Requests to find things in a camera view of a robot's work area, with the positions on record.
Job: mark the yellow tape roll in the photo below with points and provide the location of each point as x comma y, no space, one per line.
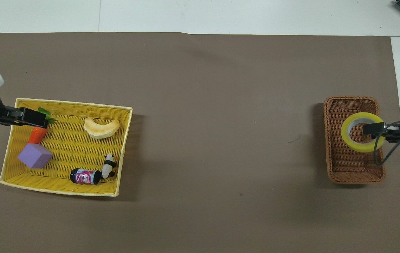
346,135

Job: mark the brown wicker basket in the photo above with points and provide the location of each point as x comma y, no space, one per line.
347,165

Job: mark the yellow woven basket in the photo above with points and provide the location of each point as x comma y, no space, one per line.
70,151

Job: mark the orange toy carrot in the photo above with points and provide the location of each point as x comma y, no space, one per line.
37,135

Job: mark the purple foam cube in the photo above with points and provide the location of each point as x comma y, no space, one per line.
35,156

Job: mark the tan toy melon slice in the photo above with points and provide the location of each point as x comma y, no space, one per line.
100,129

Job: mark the small dark bottle purple label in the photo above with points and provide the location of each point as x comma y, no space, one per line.
85,176

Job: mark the panda figurine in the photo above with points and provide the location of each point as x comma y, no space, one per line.
108,165

